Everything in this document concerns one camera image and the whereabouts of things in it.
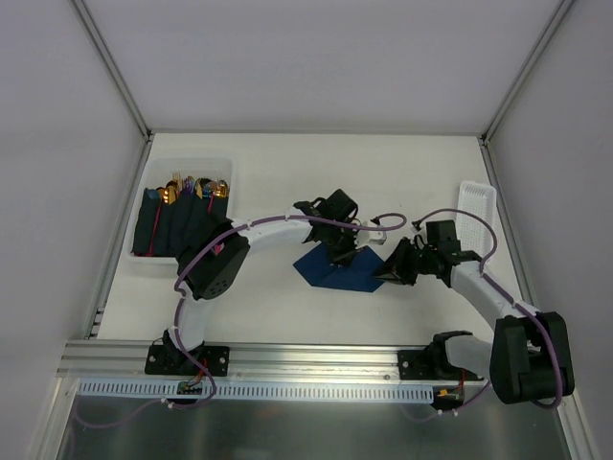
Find blue paper napkin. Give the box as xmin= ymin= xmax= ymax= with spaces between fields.
xmin=293 ymin=244 xmax=383 ymax=293

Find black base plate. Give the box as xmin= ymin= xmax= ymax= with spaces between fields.
xmin=397 ymin=349 xmax=483 ymax=381
xmin=144 ymin=342 xmax=231 ymax=377

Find gold utensils in bin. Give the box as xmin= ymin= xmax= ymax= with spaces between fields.
xmin=157 ymin=172 xmax=230 ymax=204

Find aluminium mounting rail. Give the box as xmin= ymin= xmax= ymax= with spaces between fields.
xmin=56 ymin=337 xmax=575 ymax=387

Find white slotted cable duct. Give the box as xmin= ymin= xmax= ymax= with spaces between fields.
xmin=77 ymin=379 xmax=434 ymax=404

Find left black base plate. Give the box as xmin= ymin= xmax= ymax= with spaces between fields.
xmin=144 ymin=342 xmax=231 ymax=377

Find white perforated utensil tray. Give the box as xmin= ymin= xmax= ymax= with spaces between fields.
xmin=454 ymin=179 xmax=497 ymax=255

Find white plastic bin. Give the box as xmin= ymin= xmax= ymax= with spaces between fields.
xmin=124 ymin=155 xmax=235 ymax=265

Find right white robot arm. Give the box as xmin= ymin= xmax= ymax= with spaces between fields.
xmin=373 ymin=219 xmax=575 ymax=409

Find rolled dark napkin bundles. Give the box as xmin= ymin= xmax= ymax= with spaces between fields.
xmin=130 ymin=188 xmax=229 ymax=258

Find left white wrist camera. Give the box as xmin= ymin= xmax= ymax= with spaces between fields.
xmin=355 ymin=219 xmax=387 ymax=249

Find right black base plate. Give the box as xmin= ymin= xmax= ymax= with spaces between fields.
xmin=397 ymin=349 xmax=483 ymax=381

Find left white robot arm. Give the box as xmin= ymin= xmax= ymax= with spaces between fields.
xmin=153 ymin=189 xmax=372 ymax=375

